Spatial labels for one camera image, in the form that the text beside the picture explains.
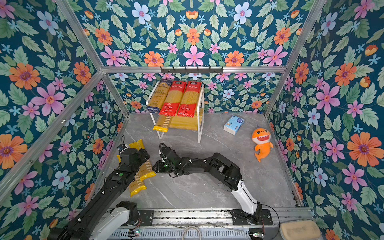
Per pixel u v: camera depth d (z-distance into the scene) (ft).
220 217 2.46
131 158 2.06
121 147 2.35
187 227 2.31
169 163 2.31
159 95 2.67
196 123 2.81
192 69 3.01
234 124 3.48
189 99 2.57
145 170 2.87
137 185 2.69
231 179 1.69
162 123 2.98
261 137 3.14
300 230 2.18
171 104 2.50
